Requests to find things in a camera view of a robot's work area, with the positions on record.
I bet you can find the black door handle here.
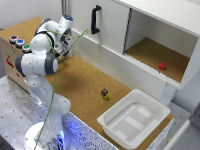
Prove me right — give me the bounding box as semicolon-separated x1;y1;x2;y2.
90;4;103;36

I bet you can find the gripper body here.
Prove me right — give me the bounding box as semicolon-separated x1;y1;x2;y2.
53;32;73;58

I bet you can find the green button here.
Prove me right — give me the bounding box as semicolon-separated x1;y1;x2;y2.
21;43;32;54

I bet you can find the green cable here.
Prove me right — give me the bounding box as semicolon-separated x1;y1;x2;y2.
33;29;90;150

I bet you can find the blue button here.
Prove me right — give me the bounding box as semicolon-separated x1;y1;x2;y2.
15;38;26;48

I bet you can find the yellow block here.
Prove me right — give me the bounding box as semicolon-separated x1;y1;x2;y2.
102;93;111;101

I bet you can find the white sliding door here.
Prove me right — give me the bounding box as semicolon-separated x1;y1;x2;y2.
72;0;131;55

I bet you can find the pink block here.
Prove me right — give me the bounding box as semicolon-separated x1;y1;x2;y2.
158;62;167;71

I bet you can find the purple block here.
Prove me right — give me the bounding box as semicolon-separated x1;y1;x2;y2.
101;88;109;96

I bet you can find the white plastic box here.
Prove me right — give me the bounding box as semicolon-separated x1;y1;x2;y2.
96;88;172;150

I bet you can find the white cabinet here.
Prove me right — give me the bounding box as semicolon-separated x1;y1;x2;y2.
71;0;200;108

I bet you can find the red button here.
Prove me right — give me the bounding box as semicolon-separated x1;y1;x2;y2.
9;34;19;44

